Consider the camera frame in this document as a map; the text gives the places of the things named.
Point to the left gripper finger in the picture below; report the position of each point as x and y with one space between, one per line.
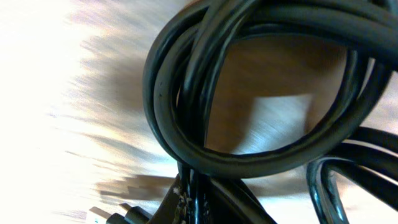
177 205

